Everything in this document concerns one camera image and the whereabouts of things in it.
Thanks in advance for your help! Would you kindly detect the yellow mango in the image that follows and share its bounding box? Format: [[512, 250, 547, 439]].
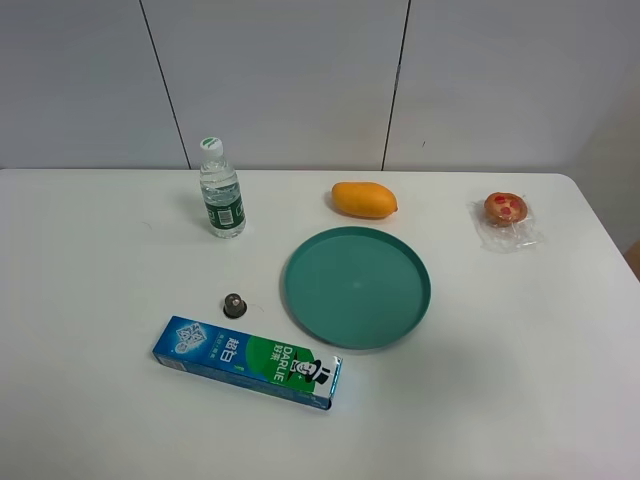
[[331, 182, 398, 219]]

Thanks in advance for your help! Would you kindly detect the blue green toothpaste box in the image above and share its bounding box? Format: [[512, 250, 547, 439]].
[[153, 316, 342, 411]]

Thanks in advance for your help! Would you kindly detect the wrapped pastry with red topping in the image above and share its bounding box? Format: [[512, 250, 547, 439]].
[[467, 192, 545, 254]]

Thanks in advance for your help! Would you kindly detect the clear water bottle green label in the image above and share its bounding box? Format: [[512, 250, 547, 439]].
[[200, 137, 246, 239]]

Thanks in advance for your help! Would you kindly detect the small grey coffee capsule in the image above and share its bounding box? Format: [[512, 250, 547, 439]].
[[223, 293, 248, 319]]

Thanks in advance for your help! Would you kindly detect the round green plate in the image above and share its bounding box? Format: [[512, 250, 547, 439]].
[[281, 226, 432, 350]]

